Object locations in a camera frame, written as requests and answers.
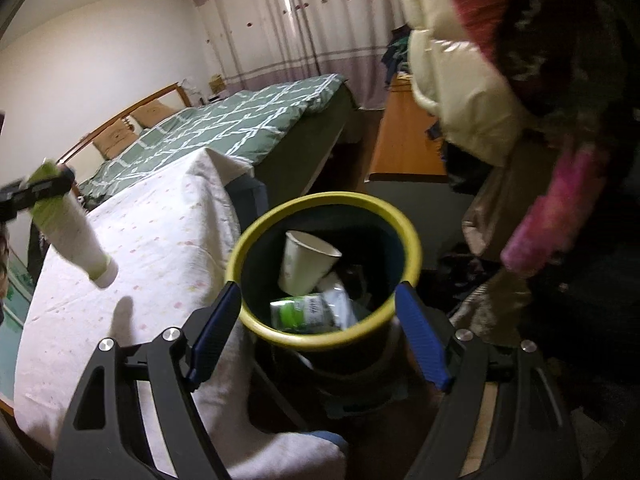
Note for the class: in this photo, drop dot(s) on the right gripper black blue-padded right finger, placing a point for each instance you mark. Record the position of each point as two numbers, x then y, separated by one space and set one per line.
499 417

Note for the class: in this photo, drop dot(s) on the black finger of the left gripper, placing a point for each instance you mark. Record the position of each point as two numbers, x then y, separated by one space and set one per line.
48 181

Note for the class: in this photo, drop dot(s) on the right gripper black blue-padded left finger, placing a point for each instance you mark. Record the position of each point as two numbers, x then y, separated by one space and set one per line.
103 434

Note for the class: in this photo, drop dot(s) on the white green lotion bottle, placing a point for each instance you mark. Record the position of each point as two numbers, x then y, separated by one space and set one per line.
64 224

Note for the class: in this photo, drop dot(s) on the white paper cup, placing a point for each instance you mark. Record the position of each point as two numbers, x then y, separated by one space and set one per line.
306 260

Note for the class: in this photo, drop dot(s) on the white blue packet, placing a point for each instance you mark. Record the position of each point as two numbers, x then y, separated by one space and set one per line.
334 294

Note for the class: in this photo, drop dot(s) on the yellow-rimmed dark trash bin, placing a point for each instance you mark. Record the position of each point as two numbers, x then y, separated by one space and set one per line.
379 250

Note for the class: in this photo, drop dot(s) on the brown pillow left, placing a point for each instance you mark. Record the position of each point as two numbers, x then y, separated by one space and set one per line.
114 139

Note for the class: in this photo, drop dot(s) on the brown pillow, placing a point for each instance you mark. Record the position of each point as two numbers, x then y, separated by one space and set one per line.
114 139
152 113

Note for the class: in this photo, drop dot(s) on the brown pillow right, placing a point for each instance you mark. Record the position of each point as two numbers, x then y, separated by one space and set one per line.
152 113

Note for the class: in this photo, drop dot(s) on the white floral table cloth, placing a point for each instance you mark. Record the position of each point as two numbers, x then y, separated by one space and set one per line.
171 235

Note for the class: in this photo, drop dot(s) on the beige hanging bag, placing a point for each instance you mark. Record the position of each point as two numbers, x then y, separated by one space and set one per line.
493 215

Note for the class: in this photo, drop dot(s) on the pink fuzzy garment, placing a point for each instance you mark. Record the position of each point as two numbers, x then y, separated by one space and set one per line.
556 217

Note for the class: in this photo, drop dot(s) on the green checked duvet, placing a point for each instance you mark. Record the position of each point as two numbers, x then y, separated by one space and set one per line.
225 124

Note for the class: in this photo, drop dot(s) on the white purple curtain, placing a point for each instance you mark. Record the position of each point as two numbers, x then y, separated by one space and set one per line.
254 43

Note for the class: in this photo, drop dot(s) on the long wooden low cabinet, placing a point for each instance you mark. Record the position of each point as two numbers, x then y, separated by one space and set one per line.
403 151

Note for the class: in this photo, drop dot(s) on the cream puffer jacket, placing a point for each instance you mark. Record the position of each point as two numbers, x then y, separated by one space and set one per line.
452 80

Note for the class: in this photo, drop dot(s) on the pile of dark clothes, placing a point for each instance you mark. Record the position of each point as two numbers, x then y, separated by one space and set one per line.
395 58

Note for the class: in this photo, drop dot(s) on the red dotted quilted jacket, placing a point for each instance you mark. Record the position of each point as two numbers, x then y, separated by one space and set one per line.
480 0

